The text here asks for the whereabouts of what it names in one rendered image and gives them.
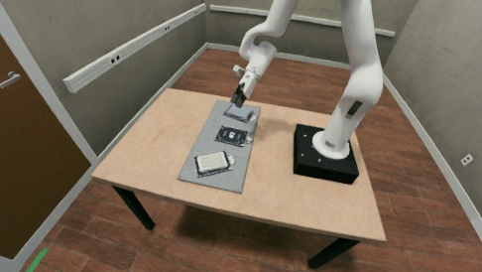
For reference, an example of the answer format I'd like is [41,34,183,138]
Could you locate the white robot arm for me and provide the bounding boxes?
[233,0,383,160]

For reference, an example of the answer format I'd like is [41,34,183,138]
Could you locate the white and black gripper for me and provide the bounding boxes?
[230,71,258,109]

